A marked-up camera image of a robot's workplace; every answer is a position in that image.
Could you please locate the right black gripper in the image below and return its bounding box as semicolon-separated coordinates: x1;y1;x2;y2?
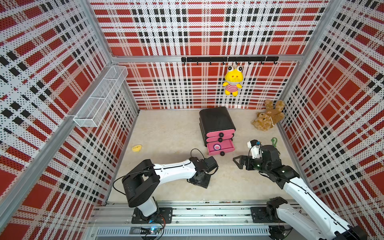
233;154;271;174

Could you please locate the black pink drawer cabinet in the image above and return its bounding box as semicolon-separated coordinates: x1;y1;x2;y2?
199;107;236;156

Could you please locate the purple tape roll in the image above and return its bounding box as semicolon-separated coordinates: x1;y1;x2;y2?
213;144;222;151

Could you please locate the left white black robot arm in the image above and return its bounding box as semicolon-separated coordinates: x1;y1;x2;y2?
122;156;219;223

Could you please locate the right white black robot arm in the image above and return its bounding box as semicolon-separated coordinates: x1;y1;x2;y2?
233;143;368;240

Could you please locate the brown teddy bear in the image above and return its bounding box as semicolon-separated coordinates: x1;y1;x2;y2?
251;100;286;132

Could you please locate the small yellow toy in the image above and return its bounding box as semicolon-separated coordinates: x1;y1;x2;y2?
132;145;143;153

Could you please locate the yellow frog plush toy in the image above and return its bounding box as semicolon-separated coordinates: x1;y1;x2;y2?
223;66;244;97

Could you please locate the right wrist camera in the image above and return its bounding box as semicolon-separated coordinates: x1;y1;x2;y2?
247;140;262;159

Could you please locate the green keychain toy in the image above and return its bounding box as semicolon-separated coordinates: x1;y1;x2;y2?
271;137;278;148

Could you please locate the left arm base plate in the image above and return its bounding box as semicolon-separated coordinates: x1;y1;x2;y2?
131;208;173;224

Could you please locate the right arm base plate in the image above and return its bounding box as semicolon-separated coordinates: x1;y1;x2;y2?
250;207;277;224

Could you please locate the aluminium front rail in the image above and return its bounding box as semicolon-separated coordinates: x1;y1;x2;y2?
84;200;307;240

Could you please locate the black hook rail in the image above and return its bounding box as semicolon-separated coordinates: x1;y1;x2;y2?
181;56;279;63

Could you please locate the white wire mesh shelf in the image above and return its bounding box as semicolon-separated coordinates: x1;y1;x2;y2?
74;66;128;128

